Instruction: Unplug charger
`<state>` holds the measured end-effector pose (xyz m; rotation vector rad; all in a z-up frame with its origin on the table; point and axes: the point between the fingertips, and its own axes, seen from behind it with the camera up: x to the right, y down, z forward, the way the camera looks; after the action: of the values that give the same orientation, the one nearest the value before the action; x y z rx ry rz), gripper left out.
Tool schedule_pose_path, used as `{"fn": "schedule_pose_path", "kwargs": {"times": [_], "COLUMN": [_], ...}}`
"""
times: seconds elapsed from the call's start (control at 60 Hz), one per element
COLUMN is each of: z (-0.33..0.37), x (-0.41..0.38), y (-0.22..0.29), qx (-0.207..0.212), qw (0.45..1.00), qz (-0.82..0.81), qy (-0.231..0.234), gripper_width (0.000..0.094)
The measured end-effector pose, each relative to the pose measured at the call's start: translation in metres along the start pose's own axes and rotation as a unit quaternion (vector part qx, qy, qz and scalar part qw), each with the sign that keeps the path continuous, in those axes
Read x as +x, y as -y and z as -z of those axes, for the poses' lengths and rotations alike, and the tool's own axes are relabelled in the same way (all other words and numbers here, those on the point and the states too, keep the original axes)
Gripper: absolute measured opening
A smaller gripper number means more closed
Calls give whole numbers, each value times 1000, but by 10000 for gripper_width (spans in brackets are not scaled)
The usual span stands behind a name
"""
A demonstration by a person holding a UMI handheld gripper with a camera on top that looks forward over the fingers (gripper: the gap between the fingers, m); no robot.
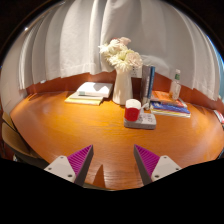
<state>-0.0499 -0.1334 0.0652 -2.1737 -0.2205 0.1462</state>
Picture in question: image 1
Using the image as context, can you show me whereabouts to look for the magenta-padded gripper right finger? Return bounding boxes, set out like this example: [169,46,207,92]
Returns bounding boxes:
[133,144,183,186]

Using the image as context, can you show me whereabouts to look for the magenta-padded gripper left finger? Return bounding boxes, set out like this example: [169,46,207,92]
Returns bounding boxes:
[44,144,95,187]

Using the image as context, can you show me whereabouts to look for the white power strip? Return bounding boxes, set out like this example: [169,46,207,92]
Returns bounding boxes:
[123,112,157,130]

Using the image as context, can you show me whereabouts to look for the tan chair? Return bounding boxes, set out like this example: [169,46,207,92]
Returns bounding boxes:
[0,109,51,169]

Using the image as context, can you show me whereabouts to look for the blue flat book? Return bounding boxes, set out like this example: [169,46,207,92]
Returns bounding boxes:
[149,101,192,118]

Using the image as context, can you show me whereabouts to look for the yellow flat book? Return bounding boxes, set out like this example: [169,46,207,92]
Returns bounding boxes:
[64,91,105,107]

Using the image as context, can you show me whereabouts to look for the orange flat book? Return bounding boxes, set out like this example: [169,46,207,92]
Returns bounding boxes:
[150,90,188,109]

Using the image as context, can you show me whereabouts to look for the red and white packet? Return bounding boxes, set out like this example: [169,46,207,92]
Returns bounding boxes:
[213,109,224,126]

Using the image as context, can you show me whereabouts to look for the clear plastic drink bottle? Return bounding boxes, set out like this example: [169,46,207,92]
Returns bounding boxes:
[168,68,183,101]

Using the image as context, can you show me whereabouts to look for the white closed book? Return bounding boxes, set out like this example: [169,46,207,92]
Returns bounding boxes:
[76,81,114,99]

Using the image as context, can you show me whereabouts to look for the grey upright book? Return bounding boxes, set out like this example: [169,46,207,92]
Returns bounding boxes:
[139,64,152,101]

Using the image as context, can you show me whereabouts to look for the white ribbed vase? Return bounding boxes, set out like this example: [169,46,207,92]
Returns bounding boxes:
[112,68,134,106]

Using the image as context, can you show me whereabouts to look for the white and pink flowers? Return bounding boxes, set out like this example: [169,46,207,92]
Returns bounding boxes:
[97,36,144,73]

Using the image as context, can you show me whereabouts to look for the white curtain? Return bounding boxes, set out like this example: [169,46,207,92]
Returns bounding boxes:
[0,0,223,116]

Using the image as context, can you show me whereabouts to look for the white power strip cable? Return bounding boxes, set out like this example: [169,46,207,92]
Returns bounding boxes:
[141,102,150,114]

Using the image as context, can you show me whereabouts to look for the white wall outlet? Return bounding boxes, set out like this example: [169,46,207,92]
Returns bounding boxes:
[130,66,143,79]

